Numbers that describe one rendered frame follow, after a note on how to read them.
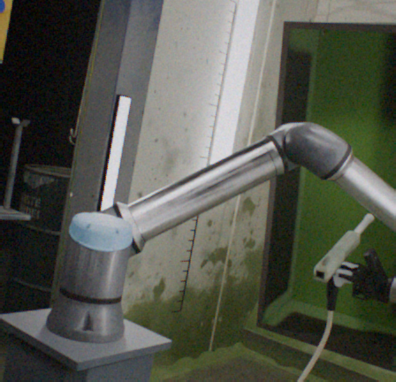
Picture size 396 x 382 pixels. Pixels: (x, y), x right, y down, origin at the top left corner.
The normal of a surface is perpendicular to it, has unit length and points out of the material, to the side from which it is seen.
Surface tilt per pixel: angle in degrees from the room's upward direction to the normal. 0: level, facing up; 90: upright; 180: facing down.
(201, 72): 90
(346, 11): 90
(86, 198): 90
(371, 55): 102
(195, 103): 90
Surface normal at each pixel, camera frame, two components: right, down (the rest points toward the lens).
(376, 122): -0.55, 0.15
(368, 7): -0.61, -0.07
